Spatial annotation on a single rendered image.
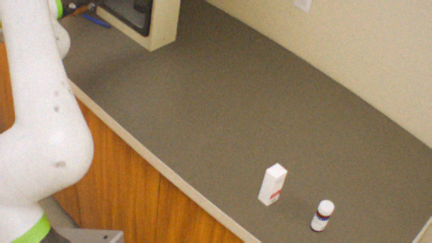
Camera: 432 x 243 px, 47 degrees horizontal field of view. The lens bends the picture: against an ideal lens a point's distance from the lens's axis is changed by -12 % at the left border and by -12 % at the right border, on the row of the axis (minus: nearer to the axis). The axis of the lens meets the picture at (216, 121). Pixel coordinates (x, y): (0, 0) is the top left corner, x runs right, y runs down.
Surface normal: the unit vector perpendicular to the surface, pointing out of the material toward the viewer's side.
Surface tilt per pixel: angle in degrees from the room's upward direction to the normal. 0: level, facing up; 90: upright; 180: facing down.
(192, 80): 0
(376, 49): 90
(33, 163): 61
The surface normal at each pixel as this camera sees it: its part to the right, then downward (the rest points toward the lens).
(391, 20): -0.69, 0.41
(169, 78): 0.14, -0.74
